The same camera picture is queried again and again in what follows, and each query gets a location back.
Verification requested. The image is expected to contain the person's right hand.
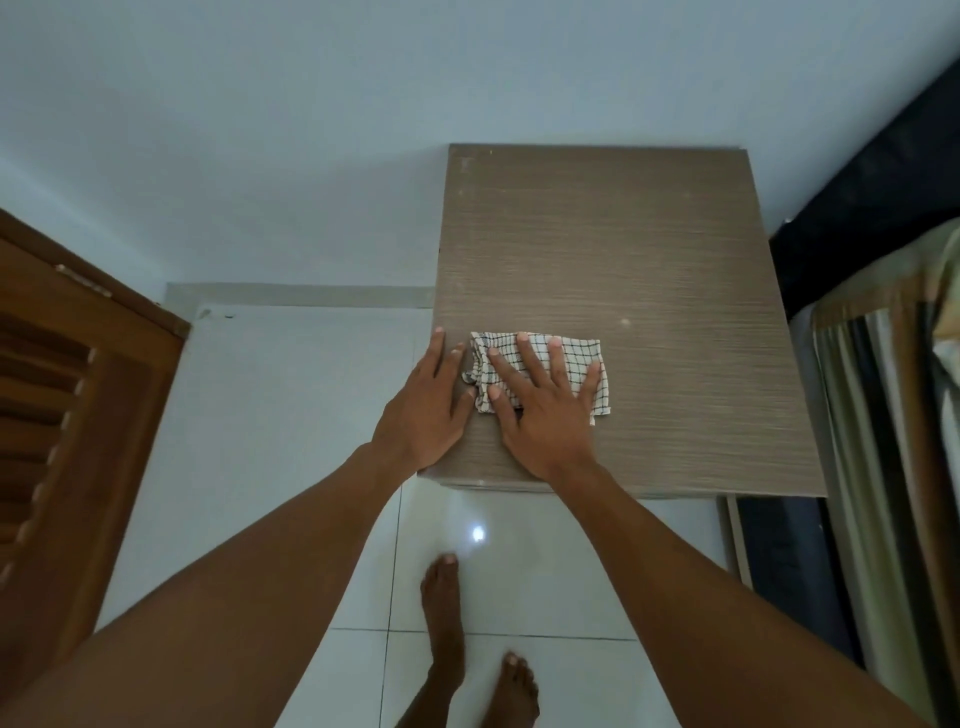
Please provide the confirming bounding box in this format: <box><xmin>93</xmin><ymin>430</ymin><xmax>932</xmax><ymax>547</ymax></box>
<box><xmin>486</xmin><ymin>332</ymin><xmax>604</xmax><ymax>486</ymax></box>

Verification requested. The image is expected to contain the person's left hand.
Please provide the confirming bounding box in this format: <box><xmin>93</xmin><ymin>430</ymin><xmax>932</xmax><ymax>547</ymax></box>
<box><xmin>370</xmin><ymin>327</ymin><xmax>478</xmax><ymax>483</ymax></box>

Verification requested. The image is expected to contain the white black checked cloth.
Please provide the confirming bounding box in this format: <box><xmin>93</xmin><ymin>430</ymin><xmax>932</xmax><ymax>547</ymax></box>
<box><xmin>462</xmin><ymin>330</ymin><xmax>612</xmax><ymax>426</ymax></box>

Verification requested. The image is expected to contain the person's right forearm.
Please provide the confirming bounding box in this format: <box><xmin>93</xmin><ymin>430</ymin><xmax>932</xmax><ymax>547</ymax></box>
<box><xmin>551</xmin><ymin>459</ymin><xmax>933</xmax><ymax>728</ymax></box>

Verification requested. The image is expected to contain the person's left forearm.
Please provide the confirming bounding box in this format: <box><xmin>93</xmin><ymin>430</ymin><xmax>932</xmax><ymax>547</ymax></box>
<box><xmin>0</xmin><ymin>442</ymin><xmax>415</xmax><ymax>728</ymax></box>

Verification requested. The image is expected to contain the person's left foot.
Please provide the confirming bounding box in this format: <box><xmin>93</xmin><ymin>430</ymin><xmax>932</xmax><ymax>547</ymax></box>
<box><xmin>394</xmin><ymin>553</ymin><xmax>468</xmax><ymax>728</ymax></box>

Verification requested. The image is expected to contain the person's foot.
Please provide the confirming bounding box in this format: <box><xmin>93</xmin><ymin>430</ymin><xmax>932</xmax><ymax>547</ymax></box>
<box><xmin>394</xmin><ymin>553</ymin><xmax>468</xmax><ymax>728</ymax></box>
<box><xmin>480</xmin><ymin>651</ymin><xmax>541</xmax><ymax>728</ymax></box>

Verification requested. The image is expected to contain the black bed base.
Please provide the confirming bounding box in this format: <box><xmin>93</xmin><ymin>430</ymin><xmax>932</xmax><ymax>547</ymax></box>
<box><xmin>737</xmin><ymin>495</ymin><xmax>865</xmax><ymax>670</ymax></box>

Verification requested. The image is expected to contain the person's right foot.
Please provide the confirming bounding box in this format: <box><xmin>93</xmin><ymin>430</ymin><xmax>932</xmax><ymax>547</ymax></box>
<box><xmin>480</xmin><ymin>651</ymin><xmax>541</xmax><ymax>728</ymax></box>

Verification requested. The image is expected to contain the striped green beige bed sheet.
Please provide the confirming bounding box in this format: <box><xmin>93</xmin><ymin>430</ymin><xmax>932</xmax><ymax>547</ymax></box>
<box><xmin>789</xmin><ymin>217</ymin><xmax>960</xmax><ymax>728</ymax></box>

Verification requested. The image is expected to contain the black bed headboard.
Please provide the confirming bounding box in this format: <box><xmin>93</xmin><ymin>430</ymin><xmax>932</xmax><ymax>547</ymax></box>
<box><xmin>770</xmin><ymin>56</ymin><xmax>960</xmax><ymax>322</ymax></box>

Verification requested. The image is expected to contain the metal door hinge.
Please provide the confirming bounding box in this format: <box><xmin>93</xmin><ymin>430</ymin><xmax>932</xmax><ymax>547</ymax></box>
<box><xmin>53</xmin><ymin>263</ymin><xmax>114</xmax><ymax>300</ymax></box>

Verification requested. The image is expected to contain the brown louvered wooden door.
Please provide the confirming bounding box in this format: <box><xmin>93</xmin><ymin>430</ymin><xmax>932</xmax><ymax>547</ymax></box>
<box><xmin>0</xmin><ymin>207</ymin><xmax>192</xmax><ymax>710</ymax></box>

